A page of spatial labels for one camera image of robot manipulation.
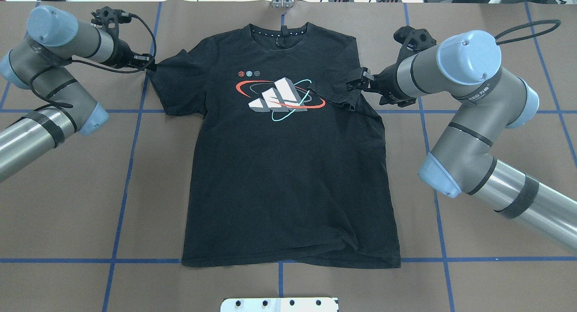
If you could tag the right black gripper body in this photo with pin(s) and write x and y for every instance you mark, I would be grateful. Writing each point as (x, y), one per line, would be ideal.
(388, 81)

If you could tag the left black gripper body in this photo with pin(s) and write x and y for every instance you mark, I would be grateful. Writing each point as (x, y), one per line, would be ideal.
(121, 55)

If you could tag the black printed t-shirt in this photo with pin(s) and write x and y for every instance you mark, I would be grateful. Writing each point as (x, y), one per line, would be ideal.
(287, 164)

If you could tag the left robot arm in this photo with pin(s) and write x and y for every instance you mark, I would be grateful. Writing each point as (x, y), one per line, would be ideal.
(56, 38)

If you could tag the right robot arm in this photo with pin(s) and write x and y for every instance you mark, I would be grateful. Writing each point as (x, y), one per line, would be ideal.
(492, 99)

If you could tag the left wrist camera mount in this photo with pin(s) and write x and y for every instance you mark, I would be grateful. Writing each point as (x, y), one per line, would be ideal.
(109, 20)

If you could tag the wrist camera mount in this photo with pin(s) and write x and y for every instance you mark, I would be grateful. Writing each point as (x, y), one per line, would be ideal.
(413, 41)
(109, 20)

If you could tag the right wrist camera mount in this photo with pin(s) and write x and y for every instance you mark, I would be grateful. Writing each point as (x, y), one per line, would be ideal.
(413, 41)

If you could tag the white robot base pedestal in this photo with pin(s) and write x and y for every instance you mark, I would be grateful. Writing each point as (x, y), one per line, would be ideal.
(290, 304)

